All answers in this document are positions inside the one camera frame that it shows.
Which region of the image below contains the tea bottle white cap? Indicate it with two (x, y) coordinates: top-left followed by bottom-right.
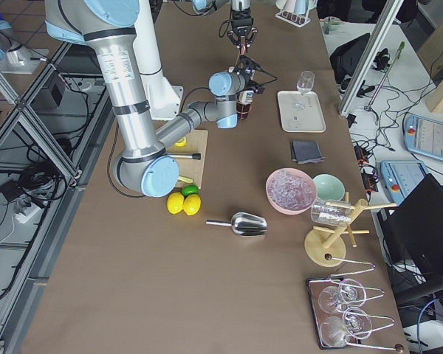
(236, 89), (254, 120)

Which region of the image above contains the cream rectangular tray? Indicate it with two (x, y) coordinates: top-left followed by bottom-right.
(277, 91), (326, 133)

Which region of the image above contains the half lemon slice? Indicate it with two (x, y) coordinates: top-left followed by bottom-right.
(174, 136), (187, 148)

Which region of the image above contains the green lime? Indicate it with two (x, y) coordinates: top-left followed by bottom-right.
(181, 184), (199, 198)

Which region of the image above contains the pink bowl with ice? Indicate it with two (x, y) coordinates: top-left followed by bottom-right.
(265, 168), (317, 215)

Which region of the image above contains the yellow lemon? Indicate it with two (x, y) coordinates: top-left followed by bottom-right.
(182, 194), (202, 216)
(166, 192), (185, 215)

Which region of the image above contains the hanging wine glass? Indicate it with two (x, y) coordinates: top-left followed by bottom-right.
(320, 308), (372, 348)
(318, 279), (366, 314)

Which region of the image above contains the metal wine glass rack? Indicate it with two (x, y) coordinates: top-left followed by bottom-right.
(306, 261), (405, 353)

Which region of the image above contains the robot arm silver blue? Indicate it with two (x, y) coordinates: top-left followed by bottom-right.
(192, 0), (258, 55)
(45, 1), (259, 197)

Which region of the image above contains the wooden cutting board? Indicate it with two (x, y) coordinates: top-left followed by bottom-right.
(168, 130), (208, 188)

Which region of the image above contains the white wire cup rack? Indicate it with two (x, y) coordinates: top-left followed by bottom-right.
(275, 10), (311, 28)

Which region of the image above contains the clear wine glass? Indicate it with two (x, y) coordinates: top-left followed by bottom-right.
(295, 71), (315, 110)

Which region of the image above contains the clear glass tumbler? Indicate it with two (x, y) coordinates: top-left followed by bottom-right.
(310, 199), (354, 226)

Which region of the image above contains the aluminium frame post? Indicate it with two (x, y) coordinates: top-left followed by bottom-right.
(338, 0), (403, 118)

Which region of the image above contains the green bowl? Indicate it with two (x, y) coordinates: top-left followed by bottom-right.
(313, 174), (346, 201)

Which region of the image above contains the black office chair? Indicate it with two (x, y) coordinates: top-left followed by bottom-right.
(376, 173), (443, 307)

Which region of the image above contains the steel muddler black tip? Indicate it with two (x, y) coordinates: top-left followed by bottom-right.
(168, 153), (202, 160)

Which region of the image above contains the grey folded cloth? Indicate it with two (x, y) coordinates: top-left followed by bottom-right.
(291, 140), (325, 164)

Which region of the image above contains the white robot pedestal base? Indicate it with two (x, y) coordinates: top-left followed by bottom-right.
(134, 0), (184, 121)

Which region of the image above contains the wooden glass drying tree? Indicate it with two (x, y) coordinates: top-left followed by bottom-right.
(304, 192), (396, 268)

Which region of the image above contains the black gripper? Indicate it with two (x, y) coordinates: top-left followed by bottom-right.
(227, 8), (257, 53)
(228, 55), (262, 94)

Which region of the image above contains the blue plastic cup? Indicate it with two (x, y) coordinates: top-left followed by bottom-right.
(293, 0), (309, 15)

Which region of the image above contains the metal ice scoop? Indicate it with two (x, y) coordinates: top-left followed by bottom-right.
(205, 212), (267, 237)

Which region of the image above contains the blue teach pendant tablet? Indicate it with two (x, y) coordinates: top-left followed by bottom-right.
(404, 115), (443, 162)

